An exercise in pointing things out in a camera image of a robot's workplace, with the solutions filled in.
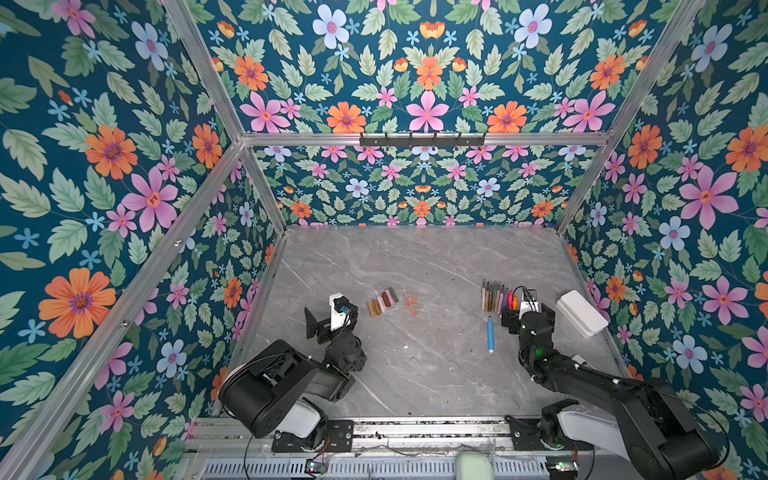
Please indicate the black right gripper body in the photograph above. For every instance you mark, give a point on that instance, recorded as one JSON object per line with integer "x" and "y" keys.
{"x": 515, "y": 327}

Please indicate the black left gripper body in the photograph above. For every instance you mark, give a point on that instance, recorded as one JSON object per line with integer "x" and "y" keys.
{"x": 323, "y": 329}

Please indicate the blue highlighter pen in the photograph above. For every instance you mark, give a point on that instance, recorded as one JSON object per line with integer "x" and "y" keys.
{"x": 490, "y": 335}

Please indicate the brown pen body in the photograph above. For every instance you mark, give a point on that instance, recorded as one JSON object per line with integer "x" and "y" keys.
{"x": 487, "y": 296}

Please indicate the purple highlighter pen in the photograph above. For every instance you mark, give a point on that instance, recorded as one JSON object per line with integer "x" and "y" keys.
{"x": 503, "y": 301}

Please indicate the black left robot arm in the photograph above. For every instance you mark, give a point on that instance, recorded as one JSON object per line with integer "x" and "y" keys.
{"x": 268, "y": 393}

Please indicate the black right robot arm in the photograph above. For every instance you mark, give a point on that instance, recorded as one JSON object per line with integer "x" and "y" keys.
{"x": 645, "y": 423}

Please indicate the white rectangular box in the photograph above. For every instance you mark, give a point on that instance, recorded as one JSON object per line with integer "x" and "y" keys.
{"x": 579, "y": 312}

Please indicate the pale green rounded object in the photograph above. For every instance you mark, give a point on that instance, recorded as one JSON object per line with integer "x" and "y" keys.
{"x": 472, "y": 465}

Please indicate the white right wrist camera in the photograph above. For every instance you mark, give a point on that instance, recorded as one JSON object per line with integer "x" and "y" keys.
{"x": 528, "y": 306}

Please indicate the black hook rail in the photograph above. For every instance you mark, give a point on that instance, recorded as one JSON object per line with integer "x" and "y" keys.
{"x": 409, "y": 140}

